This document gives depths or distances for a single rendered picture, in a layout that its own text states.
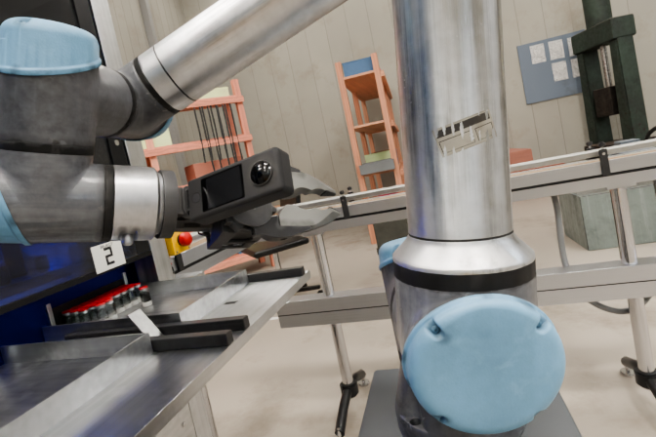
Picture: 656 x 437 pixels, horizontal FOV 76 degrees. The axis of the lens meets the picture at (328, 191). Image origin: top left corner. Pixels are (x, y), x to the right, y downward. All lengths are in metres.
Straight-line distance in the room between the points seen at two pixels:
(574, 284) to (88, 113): 1.66
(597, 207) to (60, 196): 3.75
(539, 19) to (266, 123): 5.12
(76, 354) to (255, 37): 0.64
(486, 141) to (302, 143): 7.88
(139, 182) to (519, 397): 0.37
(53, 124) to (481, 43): 0.35
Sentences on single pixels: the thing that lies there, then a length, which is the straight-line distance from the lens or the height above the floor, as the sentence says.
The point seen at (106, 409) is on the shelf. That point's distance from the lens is 0.66.
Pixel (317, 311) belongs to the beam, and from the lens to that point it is 1.91.
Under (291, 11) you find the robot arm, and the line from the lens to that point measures 0.49.
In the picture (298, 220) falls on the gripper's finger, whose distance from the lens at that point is 0.48.
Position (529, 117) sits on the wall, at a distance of 7.99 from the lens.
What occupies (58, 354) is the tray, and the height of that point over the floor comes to 0.89.
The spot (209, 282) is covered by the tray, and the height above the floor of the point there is 0.90.
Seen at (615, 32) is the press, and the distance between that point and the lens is 7.30.
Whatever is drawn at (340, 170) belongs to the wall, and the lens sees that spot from 8.01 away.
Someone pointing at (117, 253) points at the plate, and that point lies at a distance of 1.10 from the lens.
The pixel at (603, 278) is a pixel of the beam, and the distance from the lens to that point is 1.82.
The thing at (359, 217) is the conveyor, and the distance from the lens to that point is 1.71.
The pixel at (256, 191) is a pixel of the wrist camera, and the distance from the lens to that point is 0.40.
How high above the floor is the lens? 1.13
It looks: 4 degrees down
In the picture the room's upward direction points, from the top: 12 degrees counter-clockwise
